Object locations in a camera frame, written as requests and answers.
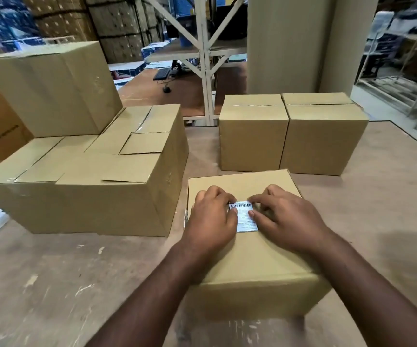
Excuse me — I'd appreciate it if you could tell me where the cardboard box with loose flap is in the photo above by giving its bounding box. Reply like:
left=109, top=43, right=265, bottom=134
left=54, top=104, right=190, bottom=238

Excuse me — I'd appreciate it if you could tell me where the sealed cardboard box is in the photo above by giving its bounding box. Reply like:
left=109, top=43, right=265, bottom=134
left=219, top=94, right=289, bottom=173
left=279, top=92, right=370, bottom=177

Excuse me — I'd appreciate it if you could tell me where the taped cardboard box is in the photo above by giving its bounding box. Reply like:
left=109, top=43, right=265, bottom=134
left=13, top=134, right=99, bottom=185
left=0, top=136, right=64, bottom=233

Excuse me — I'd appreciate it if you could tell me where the brown wooden desk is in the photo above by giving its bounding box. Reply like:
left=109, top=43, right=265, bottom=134
left=117, top=62, right=247, bottom=118

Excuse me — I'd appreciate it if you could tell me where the cream metal shelving rack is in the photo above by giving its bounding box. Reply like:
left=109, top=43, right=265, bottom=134
left=141, top=0, right=249, bottom=127

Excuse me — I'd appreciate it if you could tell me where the person's left hand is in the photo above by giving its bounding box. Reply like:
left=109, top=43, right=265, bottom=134
left=182, top=186, right=239, bottom=255

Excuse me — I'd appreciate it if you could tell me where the person's right hand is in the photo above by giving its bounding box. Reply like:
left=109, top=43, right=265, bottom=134
left=248, top=184, right=335, bottom=255

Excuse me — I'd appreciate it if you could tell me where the large tilted cardboard box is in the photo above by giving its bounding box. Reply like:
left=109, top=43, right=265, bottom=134
left=0, top=41, right=124, bottom=138

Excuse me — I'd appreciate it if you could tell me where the stack of wrapped brown cartons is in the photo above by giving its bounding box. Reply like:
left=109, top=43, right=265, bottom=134
left=21, top=0, right=166, bottom=64

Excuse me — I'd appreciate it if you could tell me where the person's right forearm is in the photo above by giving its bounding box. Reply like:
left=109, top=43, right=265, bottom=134
left=304, top=229, right=417, bottom=347

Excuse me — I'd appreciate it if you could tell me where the small plain cardboard box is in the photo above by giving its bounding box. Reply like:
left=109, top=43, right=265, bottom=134
left=184, top=169, right=333, bottom=319

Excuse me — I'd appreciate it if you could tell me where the person's left forearm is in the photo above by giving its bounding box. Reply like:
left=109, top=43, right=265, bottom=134
left=85, top=238, right=217, bottom=347

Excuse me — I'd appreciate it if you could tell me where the stack of blue packets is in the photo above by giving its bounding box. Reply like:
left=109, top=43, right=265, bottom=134
left=0, top=0, right=45, bottom=59

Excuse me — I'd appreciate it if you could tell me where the large brown paper roll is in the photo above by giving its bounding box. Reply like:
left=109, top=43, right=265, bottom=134
left=318, top=0, right=380, bottom=97

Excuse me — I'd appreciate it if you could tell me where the white barcode label sticker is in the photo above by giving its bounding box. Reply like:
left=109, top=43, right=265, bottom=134
left=229, top=201, right=259, bottom=233

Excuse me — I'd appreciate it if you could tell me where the white metal frame rack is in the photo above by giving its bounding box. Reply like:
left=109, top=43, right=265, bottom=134
left=355, top=24, right=417, bottom=135

